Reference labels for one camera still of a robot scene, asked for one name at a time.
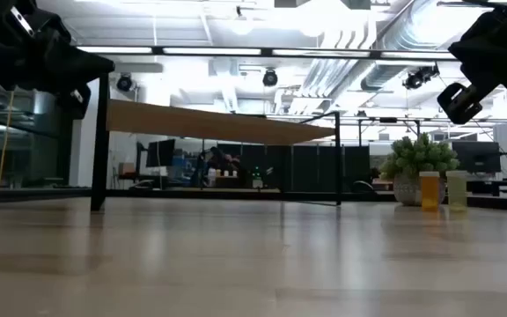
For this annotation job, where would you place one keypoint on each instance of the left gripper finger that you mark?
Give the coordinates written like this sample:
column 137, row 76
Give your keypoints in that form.
column 82, row 70
column 75, row 103

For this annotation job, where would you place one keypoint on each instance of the black metal frame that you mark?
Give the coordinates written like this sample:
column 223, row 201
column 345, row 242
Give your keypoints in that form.
column 387, row 120

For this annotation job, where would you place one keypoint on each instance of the green plant in patterned pot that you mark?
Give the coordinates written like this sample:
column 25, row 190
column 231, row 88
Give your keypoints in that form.
column 416, row 158

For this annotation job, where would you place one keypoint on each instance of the black computer monitor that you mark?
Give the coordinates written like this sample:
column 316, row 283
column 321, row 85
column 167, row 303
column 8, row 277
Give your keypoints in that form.
column 476, row 156
column 160, row 152

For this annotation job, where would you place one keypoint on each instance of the wooden shelf with black legs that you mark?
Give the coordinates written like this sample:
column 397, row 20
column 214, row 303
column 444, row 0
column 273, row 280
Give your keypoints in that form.
column 214, row 125

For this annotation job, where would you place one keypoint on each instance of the pale green pill bottle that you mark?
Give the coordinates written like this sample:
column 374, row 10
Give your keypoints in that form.
column 457, row 193

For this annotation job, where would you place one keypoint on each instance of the black partition wall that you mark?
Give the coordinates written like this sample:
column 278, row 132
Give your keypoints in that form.
column 306, row 167

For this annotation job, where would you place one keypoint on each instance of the orange medicine bottle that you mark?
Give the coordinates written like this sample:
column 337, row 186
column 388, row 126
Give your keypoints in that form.
column 429, row 193

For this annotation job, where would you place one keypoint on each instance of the cardboard box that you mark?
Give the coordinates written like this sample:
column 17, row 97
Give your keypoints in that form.
column 126, row 168

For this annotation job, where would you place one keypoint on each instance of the black ceiling spotlight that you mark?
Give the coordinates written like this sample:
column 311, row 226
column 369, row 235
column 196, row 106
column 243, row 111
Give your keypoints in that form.
column 270, row 78
column 421, row 77
column 124, row 83

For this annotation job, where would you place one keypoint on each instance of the person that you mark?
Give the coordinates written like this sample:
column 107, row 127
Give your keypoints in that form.
column 225, row 163

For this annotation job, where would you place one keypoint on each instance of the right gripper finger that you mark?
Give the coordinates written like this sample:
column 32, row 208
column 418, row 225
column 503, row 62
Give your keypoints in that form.
column 456, row 117

